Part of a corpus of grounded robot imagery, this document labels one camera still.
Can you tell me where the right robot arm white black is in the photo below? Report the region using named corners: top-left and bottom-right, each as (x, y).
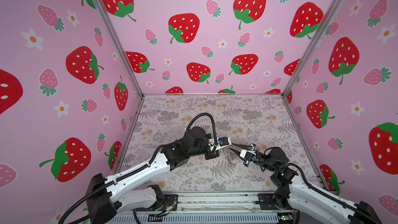
top-left (231, 144), bottom-right (381, 224)

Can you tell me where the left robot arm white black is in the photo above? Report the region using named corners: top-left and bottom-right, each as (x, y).
top-left (86, 127), bottom-right (231, 224)

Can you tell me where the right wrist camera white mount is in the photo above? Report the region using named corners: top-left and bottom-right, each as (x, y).
top-left (240, 144), bottom-right (258, 164)

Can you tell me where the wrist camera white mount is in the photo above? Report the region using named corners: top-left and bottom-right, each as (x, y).
top-left (209, 137), bottom-right (232, 151)
top-left (240, 144), bottom-right (258, 164)

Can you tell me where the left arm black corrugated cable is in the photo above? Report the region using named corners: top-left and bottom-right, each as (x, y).
top-left (184, 112), bottom-right (218, 145)

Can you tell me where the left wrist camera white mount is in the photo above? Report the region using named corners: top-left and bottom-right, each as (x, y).
top-left (209, 137), bottom-right (232, 151)

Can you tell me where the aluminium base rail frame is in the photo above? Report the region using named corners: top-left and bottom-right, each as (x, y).
top-left (105, 189), bottom-right (315, 224)

